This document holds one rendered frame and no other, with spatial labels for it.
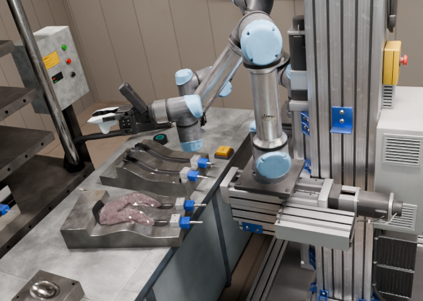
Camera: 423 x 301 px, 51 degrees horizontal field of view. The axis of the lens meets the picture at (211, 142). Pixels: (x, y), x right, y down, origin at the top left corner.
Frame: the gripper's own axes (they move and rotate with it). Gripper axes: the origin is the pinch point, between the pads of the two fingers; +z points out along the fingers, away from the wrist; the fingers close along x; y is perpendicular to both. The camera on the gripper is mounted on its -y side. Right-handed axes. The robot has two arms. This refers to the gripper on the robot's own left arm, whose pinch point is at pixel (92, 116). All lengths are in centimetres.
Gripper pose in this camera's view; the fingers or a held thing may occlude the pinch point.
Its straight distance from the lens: 150.3
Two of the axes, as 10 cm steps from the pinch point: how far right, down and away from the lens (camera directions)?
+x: -0.1, -3.9, 9.2
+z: -9.9, 1.5, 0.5
